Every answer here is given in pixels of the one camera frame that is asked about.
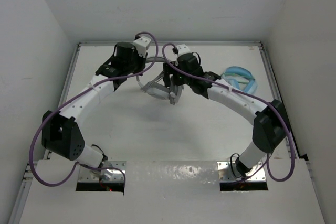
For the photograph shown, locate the white grey headphones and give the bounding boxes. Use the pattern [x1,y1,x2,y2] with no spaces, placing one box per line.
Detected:
[136,71,184,105]

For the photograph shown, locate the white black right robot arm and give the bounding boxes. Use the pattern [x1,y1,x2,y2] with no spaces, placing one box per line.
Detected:
[164,53,290,176]

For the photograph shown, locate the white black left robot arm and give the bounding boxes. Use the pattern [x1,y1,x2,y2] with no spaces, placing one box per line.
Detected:
[41,36,151,168]

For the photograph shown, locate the light blue headphones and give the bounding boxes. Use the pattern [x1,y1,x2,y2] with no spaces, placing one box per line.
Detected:
[222,66,258,94]

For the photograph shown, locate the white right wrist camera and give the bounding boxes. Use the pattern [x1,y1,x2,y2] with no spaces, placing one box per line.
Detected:
[173,44,191,58]

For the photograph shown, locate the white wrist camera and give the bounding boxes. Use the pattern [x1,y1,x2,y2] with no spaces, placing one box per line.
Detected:
[173,44,191,58]
[132,36,152,58]

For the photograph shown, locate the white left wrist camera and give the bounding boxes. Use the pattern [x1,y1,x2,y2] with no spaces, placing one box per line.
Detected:
[132,36,152,58]

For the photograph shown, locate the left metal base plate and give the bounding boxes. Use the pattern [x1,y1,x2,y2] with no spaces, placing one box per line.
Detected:
[78,161,126,183]

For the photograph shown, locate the metal base plate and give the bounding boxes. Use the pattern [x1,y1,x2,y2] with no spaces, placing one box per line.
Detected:
[217,160,266,183]
[78,161,126,183]

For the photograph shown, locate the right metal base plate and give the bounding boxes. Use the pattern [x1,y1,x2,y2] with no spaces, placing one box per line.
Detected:
[217,160,266,183]

